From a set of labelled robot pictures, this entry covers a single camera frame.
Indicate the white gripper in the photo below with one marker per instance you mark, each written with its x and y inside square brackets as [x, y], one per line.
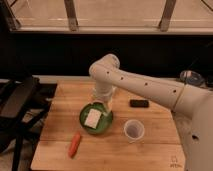
[104, 95]

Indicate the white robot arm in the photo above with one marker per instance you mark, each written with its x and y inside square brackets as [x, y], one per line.
[193, 102]

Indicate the ceramic cup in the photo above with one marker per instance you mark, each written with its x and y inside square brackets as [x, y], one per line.
[134, 130]

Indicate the green bowl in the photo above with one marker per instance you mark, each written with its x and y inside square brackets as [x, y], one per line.
[104, 121]

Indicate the black rectangular block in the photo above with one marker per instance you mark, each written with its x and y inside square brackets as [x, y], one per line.
[139, 103]

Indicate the wooden cutting board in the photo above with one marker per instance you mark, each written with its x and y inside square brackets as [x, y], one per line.
[158, 150]

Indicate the orange carrot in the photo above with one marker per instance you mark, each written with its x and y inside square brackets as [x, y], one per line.
[74, 144]

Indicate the black chair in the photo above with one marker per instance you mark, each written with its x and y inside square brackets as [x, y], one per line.
[14, 109]

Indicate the blue round dish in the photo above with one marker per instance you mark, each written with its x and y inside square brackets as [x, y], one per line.
[191, 77]

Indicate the metal window frame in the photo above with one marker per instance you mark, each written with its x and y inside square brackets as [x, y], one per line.
[110, 16]

